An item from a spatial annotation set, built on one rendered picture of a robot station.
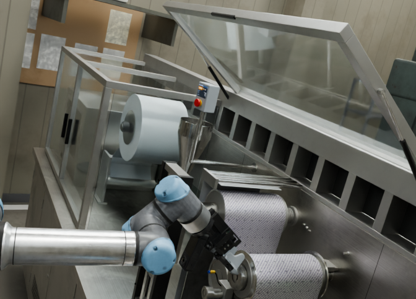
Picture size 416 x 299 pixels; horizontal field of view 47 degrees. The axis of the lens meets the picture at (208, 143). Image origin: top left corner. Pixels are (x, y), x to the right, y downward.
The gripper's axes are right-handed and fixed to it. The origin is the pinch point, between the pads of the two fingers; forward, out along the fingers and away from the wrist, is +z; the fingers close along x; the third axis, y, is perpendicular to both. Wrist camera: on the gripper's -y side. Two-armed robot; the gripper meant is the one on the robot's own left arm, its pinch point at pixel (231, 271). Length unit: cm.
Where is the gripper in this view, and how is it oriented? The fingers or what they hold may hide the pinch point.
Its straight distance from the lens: 138.3
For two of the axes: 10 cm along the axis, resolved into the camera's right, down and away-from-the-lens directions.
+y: 7.4, -6.6, 1.3
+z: 5.2, 6.9, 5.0
